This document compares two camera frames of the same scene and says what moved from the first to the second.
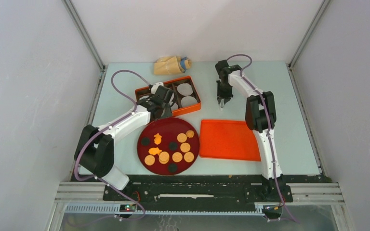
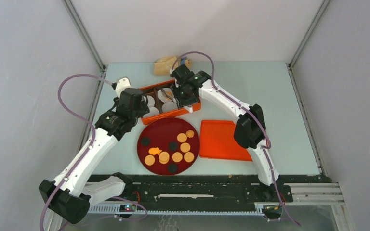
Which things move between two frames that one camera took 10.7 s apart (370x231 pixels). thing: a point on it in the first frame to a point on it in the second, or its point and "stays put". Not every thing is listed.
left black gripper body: x=167 y=112 to x=140 y=112
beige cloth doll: x=171 y=65 stays put
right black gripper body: x=224 y=95 to x=183 y=104
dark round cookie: x=173 y=146 stays put
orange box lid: x=228 y=140 stays put
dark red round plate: x=168 y=146 stays put
